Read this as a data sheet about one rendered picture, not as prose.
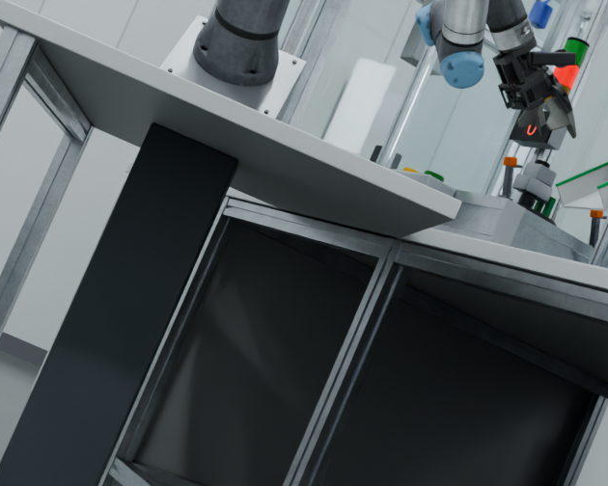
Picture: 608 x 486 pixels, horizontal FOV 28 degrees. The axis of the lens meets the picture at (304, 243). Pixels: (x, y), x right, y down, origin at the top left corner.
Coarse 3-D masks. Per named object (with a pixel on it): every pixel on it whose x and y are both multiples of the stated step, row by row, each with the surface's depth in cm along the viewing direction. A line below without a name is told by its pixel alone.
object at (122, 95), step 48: (0, 0) 167; (48, 48) 173; (96, 48) 167; (96, 96) 204; (144, 96) 180; (192, 96) 168; (240, 144) 186; (288, 144) 169; (288, 192) 222; (336, 192) 194; (384, 192) 172; (432, 192) 170
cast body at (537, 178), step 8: (536, 160) 235; (528, 168) 235; (536, 168) 234; (544, 168) 233; (520, 176) 234; (528, 176) 233; (536, 176) 233; (544, 176) 234; (552, 176) 235; (512, 184) 235; (520, 184) 233; (528, 184) 232; (536, 184) 233; (544, 184) 234; (552, 184) 235; (520, 192) 236; (528, 192) 233; (536, 192) 233; (544, 192) 234; (536, 200) 237; (544, 200) 234
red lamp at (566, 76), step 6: (570, 66) 258; (576, 66) 258; (558, 72) 258; (564, 72) 257; (570, 72) 257; (576, 72) 258; (558, 78) 258; (564, 78) 257; (570, 78) 258; (564, 84) 257; (570, 84) 258
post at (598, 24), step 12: (600, 0) 263; (600, 12) 261; (588, 24) 263; (600, 24) 261; (588, 36) 262; (600, 36) 261; (588, 60) 261; (588, 72) 261; (576, 84) 260; (576, 96) 260; (540, 156) 258; (552, 156) 259
